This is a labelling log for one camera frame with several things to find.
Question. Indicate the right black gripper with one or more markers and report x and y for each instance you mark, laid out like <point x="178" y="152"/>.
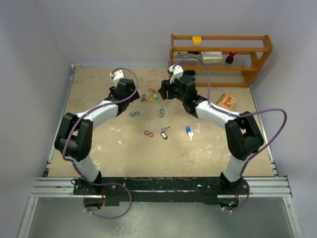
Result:
<point x="166" y="86"/>

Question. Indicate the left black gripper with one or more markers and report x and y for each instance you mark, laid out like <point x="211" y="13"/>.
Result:
<point x="113" y="89"/>

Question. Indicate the key with green tag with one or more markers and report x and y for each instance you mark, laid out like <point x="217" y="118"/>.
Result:
<point x="155" y="95"/>

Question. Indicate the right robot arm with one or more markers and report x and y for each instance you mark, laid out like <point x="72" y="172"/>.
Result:
<point x="243" y="135"/>

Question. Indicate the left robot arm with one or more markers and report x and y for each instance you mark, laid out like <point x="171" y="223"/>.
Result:
<point x="74" y="137"/>

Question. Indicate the blue stapler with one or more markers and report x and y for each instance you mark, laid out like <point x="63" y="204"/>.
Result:
<point x="190" y="73"/>

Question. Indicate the red carabiner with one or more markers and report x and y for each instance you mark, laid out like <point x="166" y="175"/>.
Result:
<point x="148" y="133"/>

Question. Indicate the key with blue tag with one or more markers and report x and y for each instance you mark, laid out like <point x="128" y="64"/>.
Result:
<point x="189" y="132"/>

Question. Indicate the white and red box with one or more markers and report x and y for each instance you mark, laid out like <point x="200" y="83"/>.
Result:
<point x="212" y="57"/>

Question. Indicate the yellow lidded jar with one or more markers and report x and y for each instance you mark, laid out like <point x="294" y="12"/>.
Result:
<point x="196" y="40"/>

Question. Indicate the orange spiral notebook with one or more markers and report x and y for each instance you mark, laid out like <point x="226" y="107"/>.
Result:
<point x="226" y="101"/>

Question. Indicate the red and black stamp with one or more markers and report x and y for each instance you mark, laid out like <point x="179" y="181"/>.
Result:
<point x="230" y="57"/>

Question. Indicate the wooden shelf rack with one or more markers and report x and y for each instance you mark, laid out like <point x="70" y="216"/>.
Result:
<point x="251" y="54"/>

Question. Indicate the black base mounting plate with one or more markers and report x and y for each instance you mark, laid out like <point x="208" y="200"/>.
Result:
<point x="206" y="190"/>

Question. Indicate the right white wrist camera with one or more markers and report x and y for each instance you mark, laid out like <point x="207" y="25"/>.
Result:
<point x="175" y="72"/>

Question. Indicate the aluminium rail frame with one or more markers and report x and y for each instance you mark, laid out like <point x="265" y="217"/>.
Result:
<point x="121" y="149"/>

